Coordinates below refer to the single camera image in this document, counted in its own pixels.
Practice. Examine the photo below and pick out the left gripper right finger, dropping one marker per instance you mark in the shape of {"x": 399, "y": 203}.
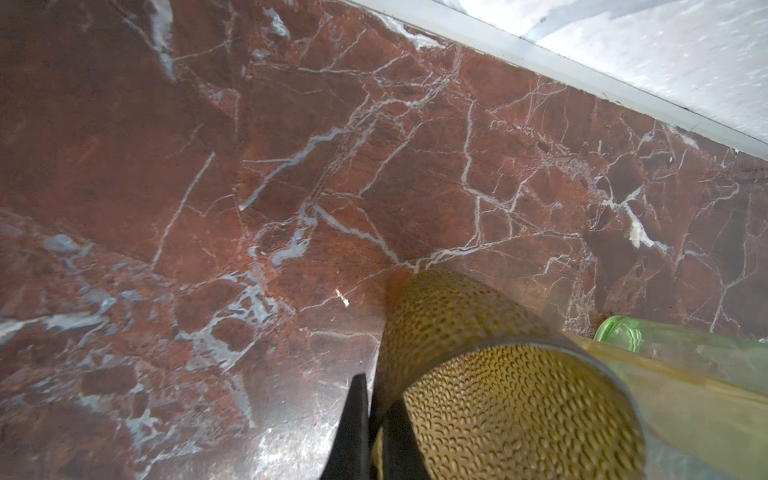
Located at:
{"x": 401, "y": 456}

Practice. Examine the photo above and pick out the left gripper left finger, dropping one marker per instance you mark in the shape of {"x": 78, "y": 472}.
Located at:
{"x": 349, "y": 458}

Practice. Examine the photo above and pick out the amber dotted glass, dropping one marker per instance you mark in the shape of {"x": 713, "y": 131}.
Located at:
{"x": 494, "y": 392}

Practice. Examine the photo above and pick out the tall yellow glass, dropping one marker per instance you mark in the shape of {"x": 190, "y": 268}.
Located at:
{"x": 699, "y": 426}

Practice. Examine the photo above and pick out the tall green glass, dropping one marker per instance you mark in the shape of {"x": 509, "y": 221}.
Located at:
{"x": 741, "y": 362}

